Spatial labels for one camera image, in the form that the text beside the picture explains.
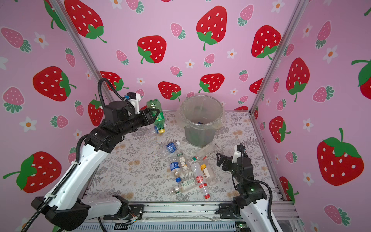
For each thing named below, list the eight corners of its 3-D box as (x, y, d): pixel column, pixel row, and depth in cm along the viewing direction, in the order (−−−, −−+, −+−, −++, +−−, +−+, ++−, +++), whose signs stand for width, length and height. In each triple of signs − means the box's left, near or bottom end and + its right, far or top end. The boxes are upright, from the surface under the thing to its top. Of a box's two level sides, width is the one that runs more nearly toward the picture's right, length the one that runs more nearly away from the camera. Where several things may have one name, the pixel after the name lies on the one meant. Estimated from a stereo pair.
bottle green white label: (176, 194, 82) (175, 191, 77) (175, 185, 85) (174, 182, 80) (197, 189, 83) (198, 186, 79) (195, 180, 87) (195, 177, 82)
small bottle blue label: (173, 183, 85) (172, 181, 81) (170, 166, 92) (169, 163, 88) (182, 181, 85) (182, 178, 82) (179, 164, 93) (178, 160, 89)
